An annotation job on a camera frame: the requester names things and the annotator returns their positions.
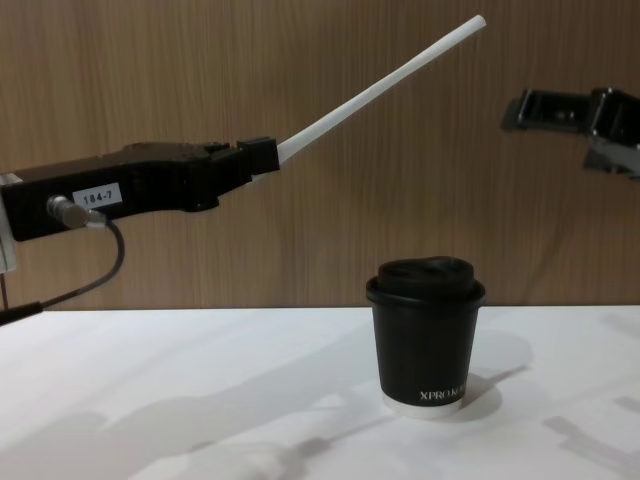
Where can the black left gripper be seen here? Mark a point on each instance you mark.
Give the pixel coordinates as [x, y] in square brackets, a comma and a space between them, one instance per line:
[100, 185]

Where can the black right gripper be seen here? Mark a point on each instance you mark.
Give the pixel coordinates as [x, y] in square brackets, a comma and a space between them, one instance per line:
[617, 117]

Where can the white paper straw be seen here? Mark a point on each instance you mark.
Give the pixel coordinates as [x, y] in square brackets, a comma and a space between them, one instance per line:
[380, 92]

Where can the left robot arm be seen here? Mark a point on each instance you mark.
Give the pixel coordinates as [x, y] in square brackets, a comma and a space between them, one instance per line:
[5, 250]

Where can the black plastic cup lid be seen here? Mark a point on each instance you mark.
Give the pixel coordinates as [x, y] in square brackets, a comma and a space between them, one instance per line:
[425, 280]

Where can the black paper cup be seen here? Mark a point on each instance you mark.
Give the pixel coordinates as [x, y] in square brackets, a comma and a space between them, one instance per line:
[425, 355]

